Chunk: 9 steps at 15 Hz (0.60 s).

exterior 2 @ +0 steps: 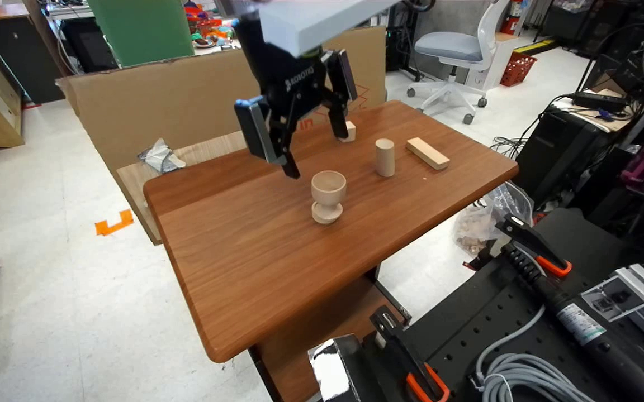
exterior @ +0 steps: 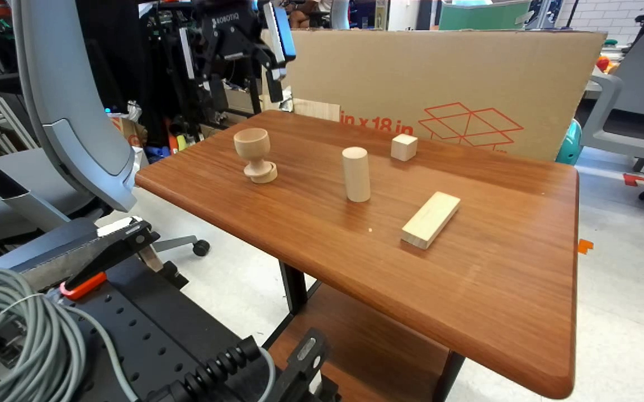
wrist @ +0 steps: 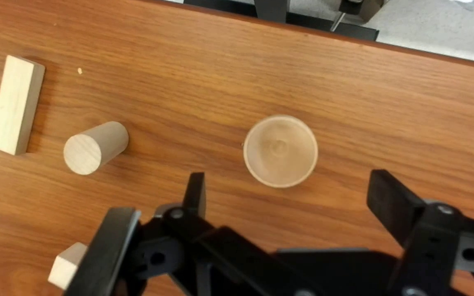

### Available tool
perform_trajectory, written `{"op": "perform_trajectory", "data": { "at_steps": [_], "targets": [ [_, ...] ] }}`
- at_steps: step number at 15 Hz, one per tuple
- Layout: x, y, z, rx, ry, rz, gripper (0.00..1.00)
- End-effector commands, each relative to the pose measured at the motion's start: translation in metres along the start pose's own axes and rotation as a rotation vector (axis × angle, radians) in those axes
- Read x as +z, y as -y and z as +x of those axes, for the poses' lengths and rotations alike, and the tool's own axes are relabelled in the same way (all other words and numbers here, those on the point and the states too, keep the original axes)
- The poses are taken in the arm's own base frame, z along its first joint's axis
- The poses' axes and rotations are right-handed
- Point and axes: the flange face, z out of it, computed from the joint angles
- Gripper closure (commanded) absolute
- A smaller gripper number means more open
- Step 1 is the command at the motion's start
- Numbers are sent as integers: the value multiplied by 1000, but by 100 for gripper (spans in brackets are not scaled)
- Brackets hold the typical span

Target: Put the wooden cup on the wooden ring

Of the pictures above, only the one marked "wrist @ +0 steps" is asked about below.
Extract long rectangular wooden block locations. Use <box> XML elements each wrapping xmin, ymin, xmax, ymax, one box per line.
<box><xmin>0</xmin><ymin>53</ymin><xmax>45</xmax><ymax>158</ymax></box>

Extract small wooden cube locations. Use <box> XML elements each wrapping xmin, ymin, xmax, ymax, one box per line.
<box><xmin>45</xmin><ymin>241</ymin><xmax>88</xmax><ymax>292</ymax></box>

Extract wooden goblet cup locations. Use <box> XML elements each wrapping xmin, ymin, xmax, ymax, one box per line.
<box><xmin>241</xmin><ymin>114</ymin><xmax>320</xmax><ymax>191</ymax></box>

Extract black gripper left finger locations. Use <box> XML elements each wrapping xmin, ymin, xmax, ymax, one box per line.
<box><xmin>62</xmin><ymin>172</ymin><xmax>217</xmax><ymax>296</ymax></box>

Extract wooden cylinder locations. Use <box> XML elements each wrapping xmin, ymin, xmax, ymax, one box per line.
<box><xmin>62</xmin><ymin>121</ymin><xmax>129</xmax><ymax>178</ymax></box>

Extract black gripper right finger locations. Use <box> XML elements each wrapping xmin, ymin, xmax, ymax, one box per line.
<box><xmin>366</xmin><ymin>170</ymin><xmax>474</xmax><ymax>296</ymax></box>

